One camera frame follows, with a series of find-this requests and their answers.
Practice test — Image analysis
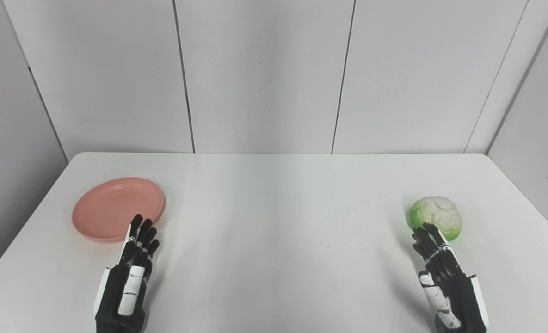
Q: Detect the green white toy cabbage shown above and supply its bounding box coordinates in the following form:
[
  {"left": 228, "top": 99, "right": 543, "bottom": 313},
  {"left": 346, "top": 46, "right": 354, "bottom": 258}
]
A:
[{"left": 407, "top": 196, "right": 463, "bottom": 241}]

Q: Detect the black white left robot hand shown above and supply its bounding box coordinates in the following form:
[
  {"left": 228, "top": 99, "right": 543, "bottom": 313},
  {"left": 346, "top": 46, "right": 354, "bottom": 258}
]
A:
[{"left": 95, "top": 214, "right": 160, "bottom": 333}]

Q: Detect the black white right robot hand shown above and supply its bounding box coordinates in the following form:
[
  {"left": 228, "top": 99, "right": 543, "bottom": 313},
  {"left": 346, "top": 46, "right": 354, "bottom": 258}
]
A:
[{"left": 412, "top": 222, "right": 489, "bottom": 333}]

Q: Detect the pink plastic plate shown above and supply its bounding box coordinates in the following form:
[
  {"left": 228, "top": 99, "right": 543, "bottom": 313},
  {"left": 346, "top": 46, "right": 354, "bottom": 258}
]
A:
[{"left": 72, "top": 177, "right": 166, "bottom": 243}]

